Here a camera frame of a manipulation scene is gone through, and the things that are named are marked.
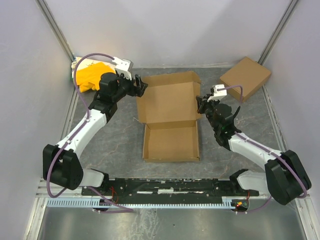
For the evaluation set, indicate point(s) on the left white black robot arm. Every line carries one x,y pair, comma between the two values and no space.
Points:
61,162

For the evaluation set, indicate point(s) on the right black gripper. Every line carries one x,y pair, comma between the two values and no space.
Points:
206,104

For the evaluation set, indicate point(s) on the aluminium corner post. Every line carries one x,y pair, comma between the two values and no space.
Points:
47,13
278,30

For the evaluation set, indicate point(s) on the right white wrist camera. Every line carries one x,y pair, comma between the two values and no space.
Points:
218,92

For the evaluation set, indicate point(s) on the left aluminium corner post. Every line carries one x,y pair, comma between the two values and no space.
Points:
47,13

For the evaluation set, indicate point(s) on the aluminium frame rail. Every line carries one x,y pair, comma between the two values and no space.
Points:
55,189

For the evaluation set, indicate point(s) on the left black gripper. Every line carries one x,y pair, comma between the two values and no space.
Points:
135,85

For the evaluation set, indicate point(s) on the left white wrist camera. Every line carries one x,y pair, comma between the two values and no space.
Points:
123,67

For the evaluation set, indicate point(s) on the white patterned cloth bag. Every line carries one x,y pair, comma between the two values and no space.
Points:
84,64

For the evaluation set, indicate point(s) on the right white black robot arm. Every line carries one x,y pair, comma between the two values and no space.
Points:
284,177

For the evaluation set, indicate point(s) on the closed brown cardboard box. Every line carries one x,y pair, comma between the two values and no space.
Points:
247,73

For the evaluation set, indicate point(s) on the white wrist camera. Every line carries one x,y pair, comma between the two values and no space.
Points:
123,67
218,92

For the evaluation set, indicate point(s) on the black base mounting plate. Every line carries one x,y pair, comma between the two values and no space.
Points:
172,191

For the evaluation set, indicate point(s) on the right aluminium corner post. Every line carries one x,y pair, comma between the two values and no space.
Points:
278,30

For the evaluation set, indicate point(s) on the yellow cloth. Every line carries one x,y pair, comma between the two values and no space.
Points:
89,77

